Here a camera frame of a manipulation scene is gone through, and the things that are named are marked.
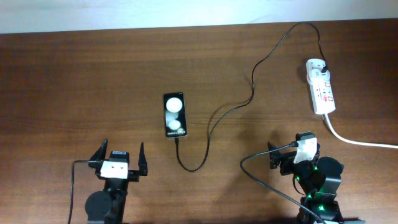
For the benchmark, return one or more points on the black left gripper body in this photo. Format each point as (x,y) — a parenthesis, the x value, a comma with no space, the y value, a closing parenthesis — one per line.
(133,175)

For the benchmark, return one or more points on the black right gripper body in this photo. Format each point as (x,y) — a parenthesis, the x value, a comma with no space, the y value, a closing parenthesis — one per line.
(302,169)

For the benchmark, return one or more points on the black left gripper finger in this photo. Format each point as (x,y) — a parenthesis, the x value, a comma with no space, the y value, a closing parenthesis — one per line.
(98,157)
(142,162)

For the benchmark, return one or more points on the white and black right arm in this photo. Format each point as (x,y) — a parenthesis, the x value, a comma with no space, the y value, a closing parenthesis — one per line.
(319,179)

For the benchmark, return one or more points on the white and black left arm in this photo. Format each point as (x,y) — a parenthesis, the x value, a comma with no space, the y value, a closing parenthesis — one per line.
(107,205)

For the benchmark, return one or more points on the white power strip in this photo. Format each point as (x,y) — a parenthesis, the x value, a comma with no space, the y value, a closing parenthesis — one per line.
(320,86)

